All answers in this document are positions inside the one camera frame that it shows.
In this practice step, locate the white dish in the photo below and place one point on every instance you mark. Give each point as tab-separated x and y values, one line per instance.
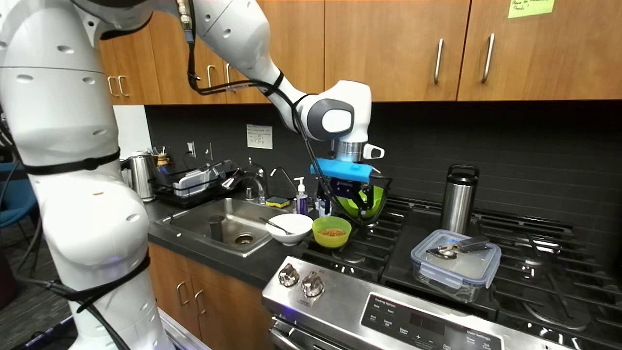
190	184

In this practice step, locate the silver stove knob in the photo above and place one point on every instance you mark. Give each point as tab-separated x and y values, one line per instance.
287	276
313	285

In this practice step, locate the stainless steel gas stove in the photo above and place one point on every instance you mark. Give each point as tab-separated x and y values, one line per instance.
400	312

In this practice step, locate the small yellow-capped bottle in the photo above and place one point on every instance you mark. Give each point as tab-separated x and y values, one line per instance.
161	169

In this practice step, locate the black dish rack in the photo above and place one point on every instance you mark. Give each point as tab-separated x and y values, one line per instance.
186	198

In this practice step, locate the green-capped dish soap bottle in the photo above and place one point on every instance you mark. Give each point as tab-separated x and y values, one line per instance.
322	207

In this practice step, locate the wooden wall cabinets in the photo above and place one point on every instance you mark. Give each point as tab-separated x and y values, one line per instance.
414	52

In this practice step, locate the yellow sponge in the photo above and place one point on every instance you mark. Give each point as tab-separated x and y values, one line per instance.
278	204

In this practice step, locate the green sticky note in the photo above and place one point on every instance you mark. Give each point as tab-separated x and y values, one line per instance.
530	9

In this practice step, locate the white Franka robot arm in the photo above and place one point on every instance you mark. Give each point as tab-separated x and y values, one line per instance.
78	196

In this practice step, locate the stainless steel electric kettle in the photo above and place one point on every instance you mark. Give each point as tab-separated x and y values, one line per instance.
138	176

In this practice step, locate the glass container with blue lid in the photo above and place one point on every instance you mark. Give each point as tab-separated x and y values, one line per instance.
457	270

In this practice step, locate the large green bowl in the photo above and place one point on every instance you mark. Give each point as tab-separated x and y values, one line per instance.
355	207

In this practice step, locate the blue chair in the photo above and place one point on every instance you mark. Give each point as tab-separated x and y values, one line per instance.
13	198

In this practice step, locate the chrome faucet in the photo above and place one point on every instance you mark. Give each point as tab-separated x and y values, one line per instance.
245	180

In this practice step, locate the dark metal utensil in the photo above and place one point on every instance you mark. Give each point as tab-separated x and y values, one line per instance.
447	252

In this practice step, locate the small yellow-green bowl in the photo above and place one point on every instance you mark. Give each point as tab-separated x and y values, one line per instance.
330	242

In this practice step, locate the brown lentils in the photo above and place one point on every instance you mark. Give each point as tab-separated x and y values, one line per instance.
332	233

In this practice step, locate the stainless steel thermos bottle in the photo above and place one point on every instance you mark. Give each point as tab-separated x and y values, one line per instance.
458	206

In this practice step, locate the purple pump bottle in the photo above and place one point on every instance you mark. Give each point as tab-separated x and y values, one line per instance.
301	204

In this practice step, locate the white bowl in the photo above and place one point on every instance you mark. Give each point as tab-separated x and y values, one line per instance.
289	237

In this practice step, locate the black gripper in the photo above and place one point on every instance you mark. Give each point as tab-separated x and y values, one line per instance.
352	190

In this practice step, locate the white wall outlet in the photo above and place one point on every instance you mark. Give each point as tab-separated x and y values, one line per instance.
258	137

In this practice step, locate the wooden base cabinet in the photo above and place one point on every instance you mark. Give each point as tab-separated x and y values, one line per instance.
219	312

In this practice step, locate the stainless steel sink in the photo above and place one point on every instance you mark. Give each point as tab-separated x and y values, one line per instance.
194	225

